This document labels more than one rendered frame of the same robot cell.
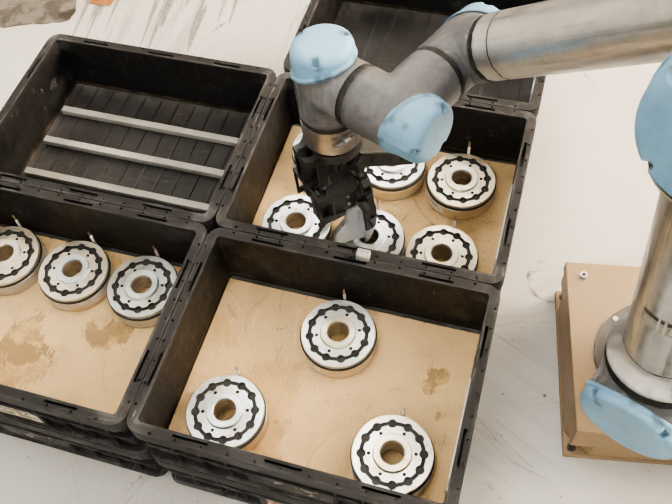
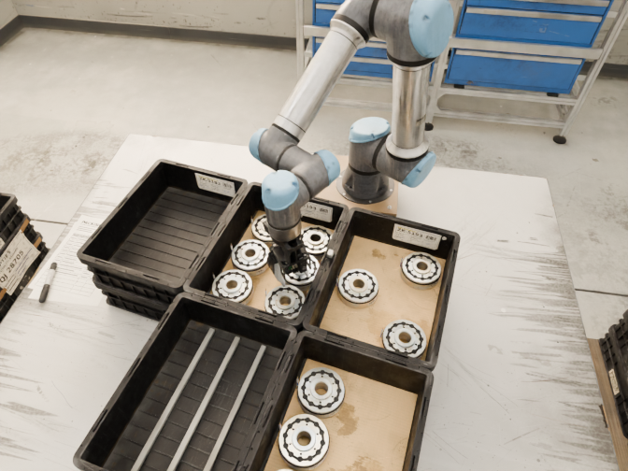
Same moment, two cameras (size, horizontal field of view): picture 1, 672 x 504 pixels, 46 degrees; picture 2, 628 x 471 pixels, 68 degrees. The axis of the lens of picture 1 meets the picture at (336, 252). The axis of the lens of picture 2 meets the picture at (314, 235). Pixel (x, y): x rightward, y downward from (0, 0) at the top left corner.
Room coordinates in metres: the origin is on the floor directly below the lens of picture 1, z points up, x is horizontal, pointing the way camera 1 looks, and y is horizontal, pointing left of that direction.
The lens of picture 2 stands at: (0.62, 0.68, 1.84)
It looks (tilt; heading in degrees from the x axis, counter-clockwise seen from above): 49 degrees down; 267
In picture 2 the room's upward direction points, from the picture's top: 1 degrees clockwise
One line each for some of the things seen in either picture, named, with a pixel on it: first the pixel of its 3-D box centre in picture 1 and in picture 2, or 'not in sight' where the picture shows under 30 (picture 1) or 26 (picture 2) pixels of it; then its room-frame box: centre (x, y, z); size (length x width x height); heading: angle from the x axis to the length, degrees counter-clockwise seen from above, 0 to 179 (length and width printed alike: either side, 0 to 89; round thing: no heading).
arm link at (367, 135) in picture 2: not in sight; (370, 143); (0.40, -0.43, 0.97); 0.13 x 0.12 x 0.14; 134
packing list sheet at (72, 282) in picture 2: not in sight; (85, 257); (1.28, -0.24, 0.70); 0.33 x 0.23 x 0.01; 78
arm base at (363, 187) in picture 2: not in sight; (365, 172); (0.40, -0.43, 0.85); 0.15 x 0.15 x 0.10
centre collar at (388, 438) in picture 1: (392, 453); (421, 266); (0.30, -0.04, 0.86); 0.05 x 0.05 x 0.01
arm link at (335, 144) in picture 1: (333, 126); (285, 223); (0.65, -0.02, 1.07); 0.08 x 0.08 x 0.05
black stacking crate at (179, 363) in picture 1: (322, 375); (384, 291); (0.41, 0.04, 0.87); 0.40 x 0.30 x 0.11; 68
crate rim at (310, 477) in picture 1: (319, 359); (386, 279); (0.41, 0.04, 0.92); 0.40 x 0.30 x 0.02; 68
